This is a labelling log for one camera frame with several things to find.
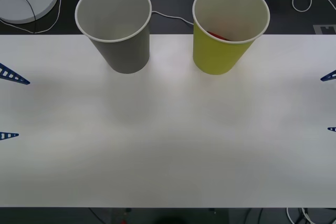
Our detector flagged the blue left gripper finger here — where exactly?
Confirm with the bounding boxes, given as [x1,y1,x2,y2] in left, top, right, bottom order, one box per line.
[0,62,31,86]
[0,131,20,141]

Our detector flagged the red drink can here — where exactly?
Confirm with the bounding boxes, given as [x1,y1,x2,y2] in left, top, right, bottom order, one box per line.
[206,30,232,42]

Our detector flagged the yellow-green plastic bin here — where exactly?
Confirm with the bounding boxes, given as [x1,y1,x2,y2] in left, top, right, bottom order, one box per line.
[192,0,271,76]

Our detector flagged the grey plastic bin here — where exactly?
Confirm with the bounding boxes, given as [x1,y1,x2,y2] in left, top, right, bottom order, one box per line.
[74,0,153,74]

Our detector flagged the grey metal bracket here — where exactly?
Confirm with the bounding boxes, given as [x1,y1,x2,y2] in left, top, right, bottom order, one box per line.
[312,24,336,35]

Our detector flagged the thin black cable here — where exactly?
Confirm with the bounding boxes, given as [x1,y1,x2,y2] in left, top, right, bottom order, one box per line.
[5,0,37,35]

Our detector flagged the thin white cable loop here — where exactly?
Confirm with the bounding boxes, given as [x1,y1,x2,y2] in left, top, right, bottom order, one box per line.
[0,0,63,35]

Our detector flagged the white floor cable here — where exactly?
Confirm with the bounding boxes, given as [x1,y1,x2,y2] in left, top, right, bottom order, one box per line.
[285,207,316,224]

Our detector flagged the black floor cable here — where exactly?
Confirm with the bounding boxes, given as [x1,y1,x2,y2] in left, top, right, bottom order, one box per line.
[245,207,265,224]

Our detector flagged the white power strip cable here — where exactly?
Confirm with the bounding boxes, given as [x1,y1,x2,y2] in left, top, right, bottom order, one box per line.
[68,0,195,27]

